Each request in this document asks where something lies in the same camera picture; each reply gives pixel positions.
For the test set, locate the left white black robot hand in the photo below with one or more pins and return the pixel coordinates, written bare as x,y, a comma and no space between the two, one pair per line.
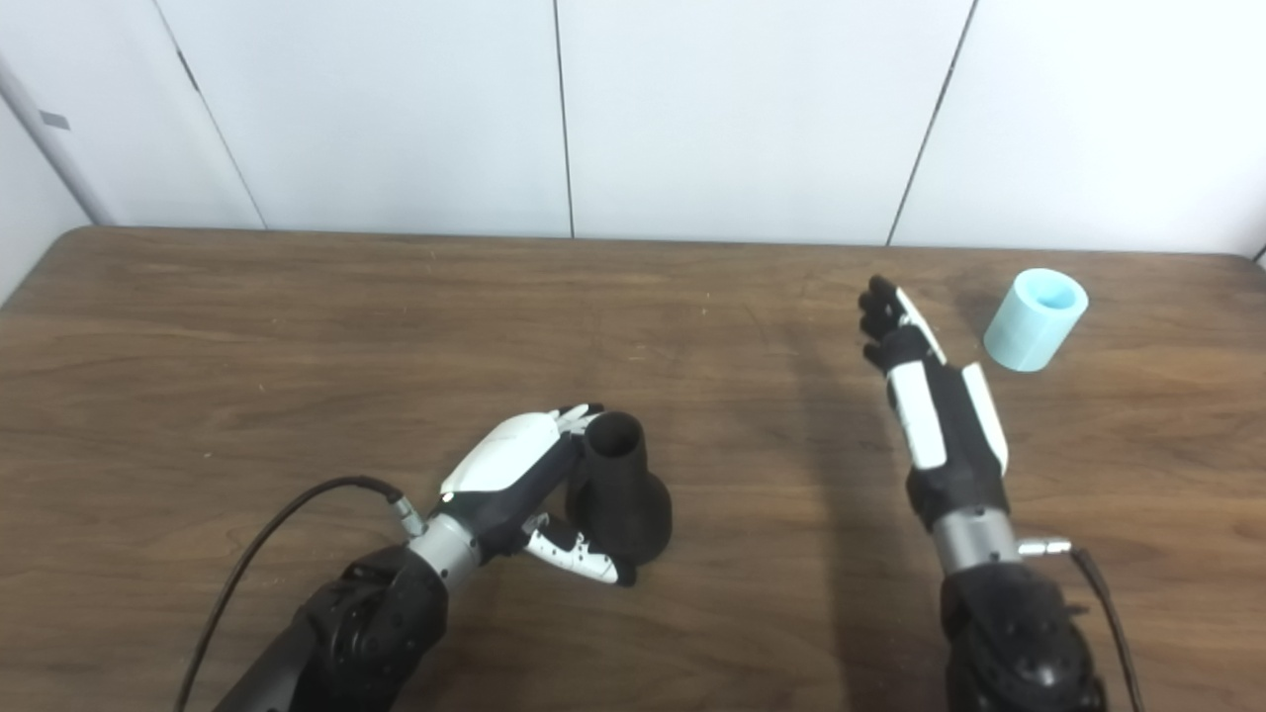
504,475

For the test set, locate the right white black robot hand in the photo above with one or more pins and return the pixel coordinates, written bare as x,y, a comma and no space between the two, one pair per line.
949,435

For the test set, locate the black funnel-shaped nozzle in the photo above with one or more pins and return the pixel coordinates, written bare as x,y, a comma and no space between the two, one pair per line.
623,504

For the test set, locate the small grey wall label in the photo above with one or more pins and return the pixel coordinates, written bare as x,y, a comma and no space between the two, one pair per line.
54,121

